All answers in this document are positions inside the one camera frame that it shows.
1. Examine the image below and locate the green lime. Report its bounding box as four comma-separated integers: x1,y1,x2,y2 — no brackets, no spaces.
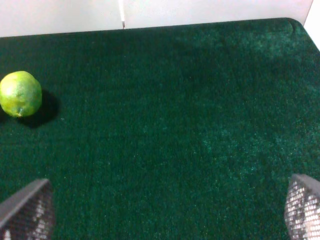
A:
0,70,43,118

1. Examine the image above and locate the green velvet tablecloth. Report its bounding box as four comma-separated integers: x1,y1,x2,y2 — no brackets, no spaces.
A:
0,18,320,240

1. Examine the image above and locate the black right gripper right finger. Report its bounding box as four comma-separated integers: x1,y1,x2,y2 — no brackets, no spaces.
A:
284,174,320,240

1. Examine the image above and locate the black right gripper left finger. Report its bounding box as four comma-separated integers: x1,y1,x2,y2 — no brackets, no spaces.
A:
0,178,55,240

